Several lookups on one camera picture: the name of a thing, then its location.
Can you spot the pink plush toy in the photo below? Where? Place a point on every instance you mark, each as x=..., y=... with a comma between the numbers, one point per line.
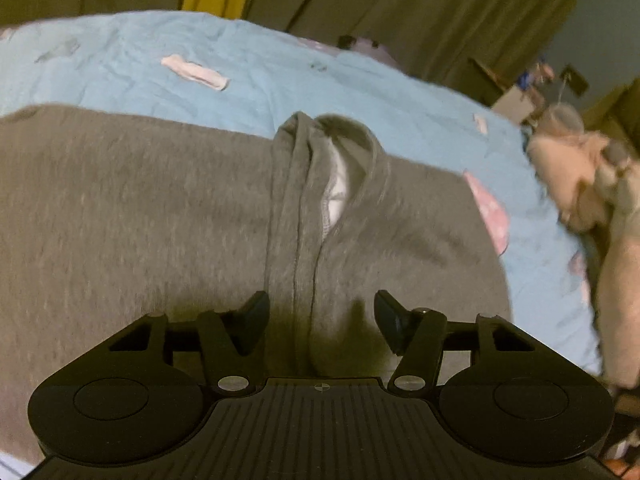
x=594, y=182

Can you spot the grey sweatpants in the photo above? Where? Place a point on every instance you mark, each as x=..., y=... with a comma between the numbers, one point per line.
x=107, y=217

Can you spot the light blue mushroom bedsheet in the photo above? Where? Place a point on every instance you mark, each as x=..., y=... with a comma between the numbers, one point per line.
x=235, y=76

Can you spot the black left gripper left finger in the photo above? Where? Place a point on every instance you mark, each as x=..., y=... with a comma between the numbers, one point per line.
x=228, y=347

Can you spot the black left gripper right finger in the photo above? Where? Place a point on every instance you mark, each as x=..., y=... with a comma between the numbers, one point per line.
x=421, y=338

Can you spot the cluttered side table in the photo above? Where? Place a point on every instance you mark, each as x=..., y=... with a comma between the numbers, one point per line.
x=524, y=99

